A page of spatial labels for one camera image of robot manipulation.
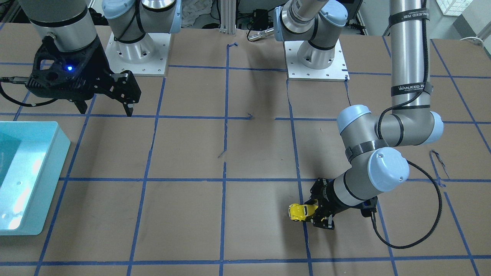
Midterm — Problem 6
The aluminium frame post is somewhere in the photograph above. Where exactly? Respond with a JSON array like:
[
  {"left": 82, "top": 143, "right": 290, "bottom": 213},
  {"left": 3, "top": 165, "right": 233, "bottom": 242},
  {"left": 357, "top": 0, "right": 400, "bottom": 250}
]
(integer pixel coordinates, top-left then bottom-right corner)
[{"left": 219, "top": 0, "right": 237, "bottom": 36}]

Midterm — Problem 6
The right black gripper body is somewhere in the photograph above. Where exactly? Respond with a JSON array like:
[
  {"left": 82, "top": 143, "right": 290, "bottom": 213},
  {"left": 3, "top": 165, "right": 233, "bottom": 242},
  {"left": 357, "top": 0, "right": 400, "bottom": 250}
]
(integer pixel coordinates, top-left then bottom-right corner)
[{"left": 26, "top": 36, "right": 115, "bottom": 102}]

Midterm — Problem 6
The yellow beetle toy car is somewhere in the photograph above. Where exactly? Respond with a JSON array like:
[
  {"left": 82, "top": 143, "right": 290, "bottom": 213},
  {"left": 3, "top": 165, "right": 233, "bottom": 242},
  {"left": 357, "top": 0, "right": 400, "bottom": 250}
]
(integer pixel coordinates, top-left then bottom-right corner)
[{"left": 288, "top": 203, "right": 318, "bottom": 222}]

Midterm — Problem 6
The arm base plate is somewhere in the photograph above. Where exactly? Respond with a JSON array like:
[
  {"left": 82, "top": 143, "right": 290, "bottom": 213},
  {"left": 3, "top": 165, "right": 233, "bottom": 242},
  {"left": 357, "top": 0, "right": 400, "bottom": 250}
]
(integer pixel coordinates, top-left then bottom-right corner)
[
  {"left": 284, "top": 40, "right": 350, "bottom": 82},
  {"left": 105, "top": 33, "right": 172, "bottom": 77}
]

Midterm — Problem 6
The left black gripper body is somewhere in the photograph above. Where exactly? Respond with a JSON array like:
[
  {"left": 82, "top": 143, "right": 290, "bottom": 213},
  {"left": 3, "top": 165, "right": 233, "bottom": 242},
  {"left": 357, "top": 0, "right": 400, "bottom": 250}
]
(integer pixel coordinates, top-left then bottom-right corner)
[{"left": 313, "top": 178, "right": 346, "bottom": 217}]

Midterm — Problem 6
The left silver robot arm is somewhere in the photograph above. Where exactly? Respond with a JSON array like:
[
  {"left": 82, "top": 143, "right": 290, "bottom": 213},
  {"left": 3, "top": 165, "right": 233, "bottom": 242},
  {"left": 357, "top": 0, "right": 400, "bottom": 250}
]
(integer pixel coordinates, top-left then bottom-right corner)
[{"left": 274, "top": 0, "right": 444, "bottom": 229}]

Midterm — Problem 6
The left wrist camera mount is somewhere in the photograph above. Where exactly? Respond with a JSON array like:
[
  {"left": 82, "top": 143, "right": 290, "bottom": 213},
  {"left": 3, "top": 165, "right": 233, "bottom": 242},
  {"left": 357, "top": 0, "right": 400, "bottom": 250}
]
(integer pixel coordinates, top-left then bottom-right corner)
[{"left": 357, "top": 196, "right": 378, "bottom": 218}]

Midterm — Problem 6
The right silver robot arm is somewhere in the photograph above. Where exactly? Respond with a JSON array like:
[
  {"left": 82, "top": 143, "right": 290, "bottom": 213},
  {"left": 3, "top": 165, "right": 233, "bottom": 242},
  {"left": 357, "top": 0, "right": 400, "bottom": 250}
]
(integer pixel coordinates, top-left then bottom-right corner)
[{"left": 8, "top": 0, "right": 182, "bottom": 117}]

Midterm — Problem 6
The teal plastic bin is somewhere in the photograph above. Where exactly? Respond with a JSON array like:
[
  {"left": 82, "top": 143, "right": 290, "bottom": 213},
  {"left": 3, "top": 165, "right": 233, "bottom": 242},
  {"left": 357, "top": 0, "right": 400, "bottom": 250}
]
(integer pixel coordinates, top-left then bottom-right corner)
[{"left": 0, "top": 121, "right": 70, "bottom": 236}]

